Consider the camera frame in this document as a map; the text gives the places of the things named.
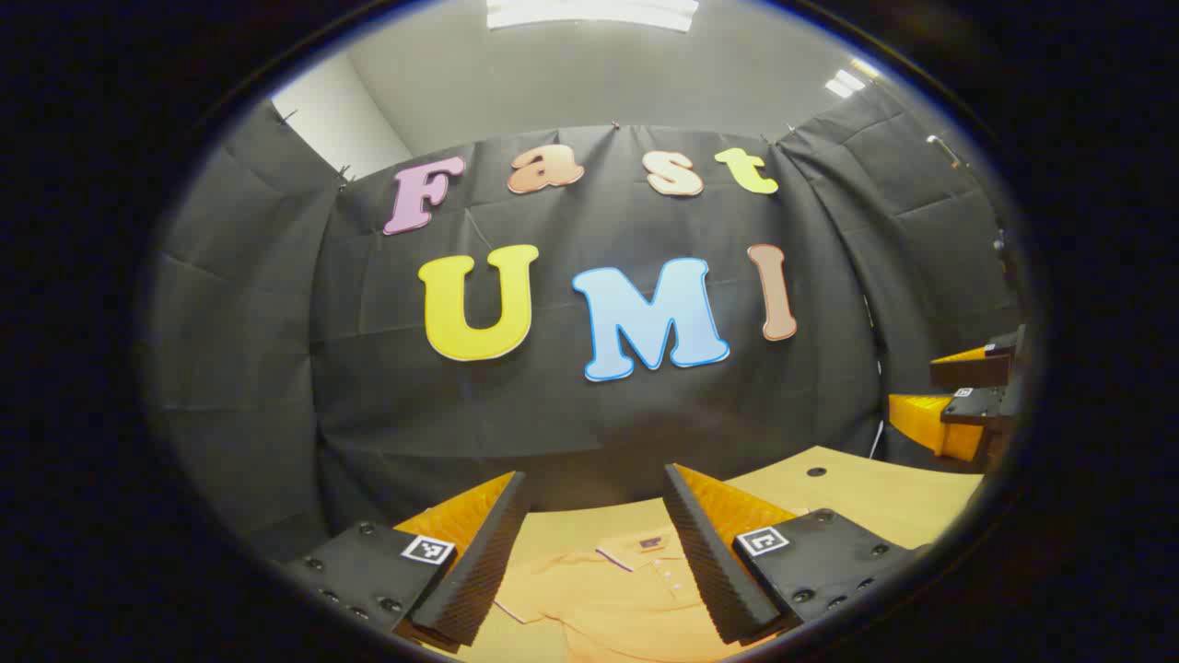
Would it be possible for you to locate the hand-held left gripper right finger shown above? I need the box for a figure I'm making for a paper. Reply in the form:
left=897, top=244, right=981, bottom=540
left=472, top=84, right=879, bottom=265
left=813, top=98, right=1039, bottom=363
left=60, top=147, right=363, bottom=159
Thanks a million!
left=663, top=462, right=931, bottom=646

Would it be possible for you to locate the large ceiling light panel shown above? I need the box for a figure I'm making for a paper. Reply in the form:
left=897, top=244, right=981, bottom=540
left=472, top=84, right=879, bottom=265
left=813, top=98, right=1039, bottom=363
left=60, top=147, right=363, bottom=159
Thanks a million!
left=485, top=0, right=701, bottom=32

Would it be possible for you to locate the small ceiling light panel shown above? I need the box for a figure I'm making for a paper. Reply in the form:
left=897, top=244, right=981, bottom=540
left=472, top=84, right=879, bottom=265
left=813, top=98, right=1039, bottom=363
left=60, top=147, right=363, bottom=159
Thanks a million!
left=825, top=57, right=883, bottom=99

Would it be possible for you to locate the orange T-shirt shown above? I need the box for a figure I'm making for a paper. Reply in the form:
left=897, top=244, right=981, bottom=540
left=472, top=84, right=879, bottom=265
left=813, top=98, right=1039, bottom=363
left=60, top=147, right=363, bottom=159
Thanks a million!
left=493, top=525, right=779, bottom=663

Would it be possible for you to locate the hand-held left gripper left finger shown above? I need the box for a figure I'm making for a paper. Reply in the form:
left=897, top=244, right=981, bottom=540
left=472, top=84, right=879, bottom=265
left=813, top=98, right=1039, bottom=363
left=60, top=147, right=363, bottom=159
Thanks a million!
left=281, top=470, right=531, bottom=657

